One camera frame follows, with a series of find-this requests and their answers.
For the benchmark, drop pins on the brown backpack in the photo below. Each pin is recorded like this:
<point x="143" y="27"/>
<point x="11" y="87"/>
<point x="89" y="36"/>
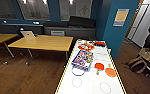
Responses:
<point x="137" y="65"/>

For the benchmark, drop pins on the yellow wall notice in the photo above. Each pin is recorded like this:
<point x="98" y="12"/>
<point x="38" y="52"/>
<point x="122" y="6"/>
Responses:
<point x="120" y="17"/>

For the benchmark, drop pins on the long dark grey sofa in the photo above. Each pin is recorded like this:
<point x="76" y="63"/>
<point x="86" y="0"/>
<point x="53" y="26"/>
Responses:
<point x="11" y="28"/>

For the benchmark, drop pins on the white laptop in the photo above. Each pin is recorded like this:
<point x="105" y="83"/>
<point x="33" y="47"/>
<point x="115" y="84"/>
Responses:
<point x="27" y="33"/>

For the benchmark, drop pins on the small orange object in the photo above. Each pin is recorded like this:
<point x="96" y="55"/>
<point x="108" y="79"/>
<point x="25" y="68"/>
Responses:
<point x="110" y="72"/>

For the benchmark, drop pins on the blue rim white plate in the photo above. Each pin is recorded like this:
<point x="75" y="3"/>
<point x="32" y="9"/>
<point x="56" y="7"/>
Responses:
<point x="73" y="71"/>

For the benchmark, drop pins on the yellow leg game table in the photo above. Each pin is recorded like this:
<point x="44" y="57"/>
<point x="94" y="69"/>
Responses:
<point x="91" y="83"/>

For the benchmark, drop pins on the colourful flat game box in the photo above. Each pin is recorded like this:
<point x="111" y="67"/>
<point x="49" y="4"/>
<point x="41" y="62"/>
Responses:
<point x="86" y="46"/>

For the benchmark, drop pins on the long wooden table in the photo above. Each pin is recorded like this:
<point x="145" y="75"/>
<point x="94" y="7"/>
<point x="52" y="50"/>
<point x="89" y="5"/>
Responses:
<point x="41" y="42"/>
<point x="1" y="38"/>

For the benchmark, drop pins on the brown cardboard box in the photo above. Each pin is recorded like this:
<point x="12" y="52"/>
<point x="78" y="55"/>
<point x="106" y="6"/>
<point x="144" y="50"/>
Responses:
<point x="147" y="55"/>

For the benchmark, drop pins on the red orange bowl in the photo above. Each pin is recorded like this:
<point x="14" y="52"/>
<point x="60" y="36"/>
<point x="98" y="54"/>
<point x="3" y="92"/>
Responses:
<point x="99" y="65"/>

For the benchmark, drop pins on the red flat box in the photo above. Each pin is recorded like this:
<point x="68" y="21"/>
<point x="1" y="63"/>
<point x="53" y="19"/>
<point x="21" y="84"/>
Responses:
<point x="99" y="43"/>

